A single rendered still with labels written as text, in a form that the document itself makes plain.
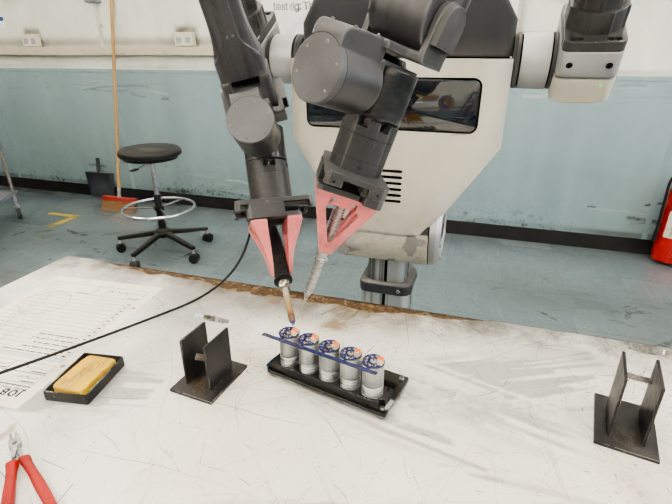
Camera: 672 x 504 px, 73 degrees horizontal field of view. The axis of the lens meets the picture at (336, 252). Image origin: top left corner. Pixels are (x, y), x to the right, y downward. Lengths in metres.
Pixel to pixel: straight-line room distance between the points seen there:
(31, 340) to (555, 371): 0.71
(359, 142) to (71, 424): 0.43
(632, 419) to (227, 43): 0.64
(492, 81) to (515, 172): 2.28
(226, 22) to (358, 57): 0.25
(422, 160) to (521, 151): 2.24
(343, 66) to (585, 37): 0.52
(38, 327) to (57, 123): 3.74
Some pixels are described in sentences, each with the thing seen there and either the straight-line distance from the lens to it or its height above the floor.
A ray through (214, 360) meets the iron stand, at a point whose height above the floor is 0.79.
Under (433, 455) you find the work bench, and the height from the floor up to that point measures 0.75.
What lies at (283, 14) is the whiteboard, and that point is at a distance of 3.22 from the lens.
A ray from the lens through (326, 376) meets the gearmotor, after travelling 0.55.
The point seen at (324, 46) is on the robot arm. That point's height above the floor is 1.13.
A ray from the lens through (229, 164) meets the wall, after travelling 3.54.
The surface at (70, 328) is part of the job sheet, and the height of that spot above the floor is 0.75.
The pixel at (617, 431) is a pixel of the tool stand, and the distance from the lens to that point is 0.60.
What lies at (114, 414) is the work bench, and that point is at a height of 0.75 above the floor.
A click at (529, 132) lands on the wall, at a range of 3.02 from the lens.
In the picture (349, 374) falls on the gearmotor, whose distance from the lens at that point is 0.53.
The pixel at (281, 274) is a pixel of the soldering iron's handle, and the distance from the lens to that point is 0.60.
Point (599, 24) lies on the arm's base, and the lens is 0.84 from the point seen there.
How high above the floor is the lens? 1.12
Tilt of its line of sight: 24 degrees down
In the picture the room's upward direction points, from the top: straight up
